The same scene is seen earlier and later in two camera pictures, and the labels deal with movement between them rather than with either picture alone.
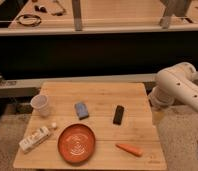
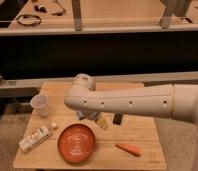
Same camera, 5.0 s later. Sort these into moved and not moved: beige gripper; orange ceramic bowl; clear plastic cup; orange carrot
Moved: beige gripper
Not moved: orange carrot; clear plastic cup; orange ceramic bowl
